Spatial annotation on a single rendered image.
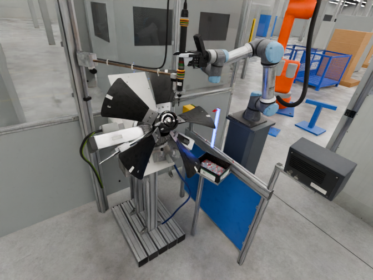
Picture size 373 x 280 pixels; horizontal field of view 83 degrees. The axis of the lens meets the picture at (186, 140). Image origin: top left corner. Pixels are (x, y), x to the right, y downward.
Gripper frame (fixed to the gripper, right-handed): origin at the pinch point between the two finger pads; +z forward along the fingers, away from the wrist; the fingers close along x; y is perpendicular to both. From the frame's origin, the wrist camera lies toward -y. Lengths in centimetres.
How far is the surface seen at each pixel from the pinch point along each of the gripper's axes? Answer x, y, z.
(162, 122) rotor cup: -5.6, 34.6, 11.1
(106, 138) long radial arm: 8, 45, 39
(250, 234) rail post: -54, 115, -38
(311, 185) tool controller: -73, 49, -36
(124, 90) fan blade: 9.7, 19.4, 26.0
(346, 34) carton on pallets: 208, 2, -788
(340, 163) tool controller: -78, 32, -37
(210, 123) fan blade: -7.9, 41.9, -23.9
